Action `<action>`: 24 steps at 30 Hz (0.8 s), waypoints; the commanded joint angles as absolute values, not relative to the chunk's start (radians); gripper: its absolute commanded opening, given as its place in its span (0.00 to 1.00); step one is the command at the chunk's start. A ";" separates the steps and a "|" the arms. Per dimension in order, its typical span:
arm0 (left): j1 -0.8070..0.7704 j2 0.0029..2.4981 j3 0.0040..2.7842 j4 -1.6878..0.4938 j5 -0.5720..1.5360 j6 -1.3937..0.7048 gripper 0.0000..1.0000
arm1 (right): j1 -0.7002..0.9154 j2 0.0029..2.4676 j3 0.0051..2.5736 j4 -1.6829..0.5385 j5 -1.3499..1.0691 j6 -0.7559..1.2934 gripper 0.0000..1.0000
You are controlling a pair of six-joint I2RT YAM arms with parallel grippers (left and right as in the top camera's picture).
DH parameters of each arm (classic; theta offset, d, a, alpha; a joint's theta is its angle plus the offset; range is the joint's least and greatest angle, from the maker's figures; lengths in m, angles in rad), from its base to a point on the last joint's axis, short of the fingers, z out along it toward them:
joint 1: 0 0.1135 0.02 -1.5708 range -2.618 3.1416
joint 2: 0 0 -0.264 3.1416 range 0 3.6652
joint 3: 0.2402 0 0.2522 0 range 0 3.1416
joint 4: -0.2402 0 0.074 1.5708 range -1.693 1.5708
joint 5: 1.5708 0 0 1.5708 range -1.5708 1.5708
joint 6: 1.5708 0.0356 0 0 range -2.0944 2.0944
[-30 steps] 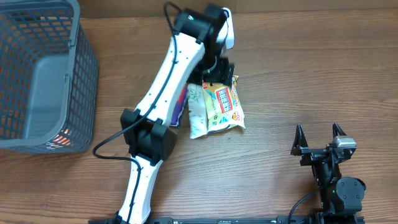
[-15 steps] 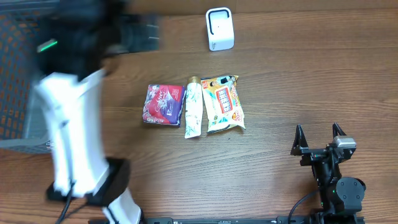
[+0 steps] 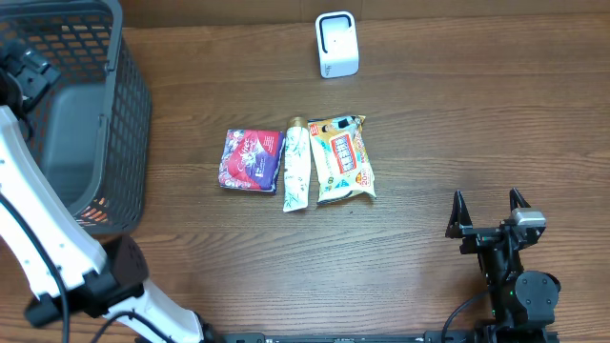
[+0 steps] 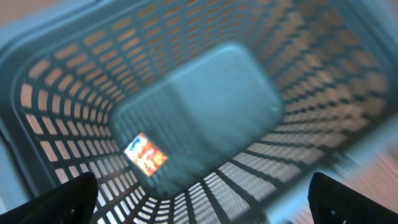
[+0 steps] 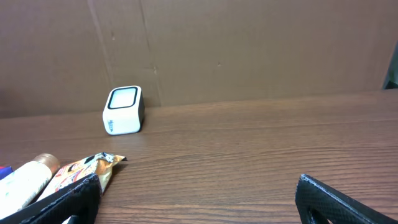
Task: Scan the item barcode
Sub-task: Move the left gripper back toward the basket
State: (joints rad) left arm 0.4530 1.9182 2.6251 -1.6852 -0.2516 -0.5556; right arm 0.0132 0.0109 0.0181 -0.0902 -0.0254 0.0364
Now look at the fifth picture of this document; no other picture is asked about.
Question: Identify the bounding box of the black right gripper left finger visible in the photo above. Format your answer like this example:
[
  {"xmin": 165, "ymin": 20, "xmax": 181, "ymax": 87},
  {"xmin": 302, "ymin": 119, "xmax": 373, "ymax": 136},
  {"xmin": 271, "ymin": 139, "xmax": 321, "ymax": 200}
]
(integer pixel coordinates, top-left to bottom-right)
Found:
[{"xmin": 1, "ymin": 174, "xmax": 102, "ymax": 224}]

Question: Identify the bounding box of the yellow snack bag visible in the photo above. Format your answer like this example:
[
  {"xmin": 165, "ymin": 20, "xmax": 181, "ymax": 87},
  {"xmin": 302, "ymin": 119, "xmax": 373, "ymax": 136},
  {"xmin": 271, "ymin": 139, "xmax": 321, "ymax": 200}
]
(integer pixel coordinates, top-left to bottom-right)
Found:
[{"xmin": 37, "ymin": 152, "xmax": 127, "ymax": 201}]

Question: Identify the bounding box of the white tube gold cap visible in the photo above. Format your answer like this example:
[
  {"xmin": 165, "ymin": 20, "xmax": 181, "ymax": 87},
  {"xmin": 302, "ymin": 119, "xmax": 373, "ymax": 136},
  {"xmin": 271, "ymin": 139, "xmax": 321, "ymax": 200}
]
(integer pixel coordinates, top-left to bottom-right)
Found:
[{"xmin": 1, "ymin": 153, "xmax": 60, "ymax": 219}]

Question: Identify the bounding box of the purple red snack pack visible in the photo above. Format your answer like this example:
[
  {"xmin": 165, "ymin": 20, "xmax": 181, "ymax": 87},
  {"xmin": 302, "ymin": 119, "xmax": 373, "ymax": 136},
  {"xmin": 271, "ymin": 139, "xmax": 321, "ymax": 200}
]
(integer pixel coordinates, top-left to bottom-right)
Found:
[{"xmin": 0, "ymin": 166, "xmax": 13, "ymax": 180}]

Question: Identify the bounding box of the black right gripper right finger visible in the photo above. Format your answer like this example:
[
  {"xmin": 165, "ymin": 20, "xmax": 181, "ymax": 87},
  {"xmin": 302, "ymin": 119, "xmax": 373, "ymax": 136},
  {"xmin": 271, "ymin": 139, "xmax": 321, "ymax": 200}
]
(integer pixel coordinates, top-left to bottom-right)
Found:
[{"xmin": 295, "ymin": 174, "xmax": 397, "ymax": 224}]

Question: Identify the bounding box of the white barcode scanner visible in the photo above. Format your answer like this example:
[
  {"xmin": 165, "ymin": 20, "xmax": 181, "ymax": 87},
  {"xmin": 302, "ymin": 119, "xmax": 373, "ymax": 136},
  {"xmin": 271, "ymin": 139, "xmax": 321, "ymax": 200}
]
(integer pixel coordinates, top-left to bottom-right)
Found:
[{"xmin": 102, "ymin": 85, "xmax": 145, "ymax": 136}]

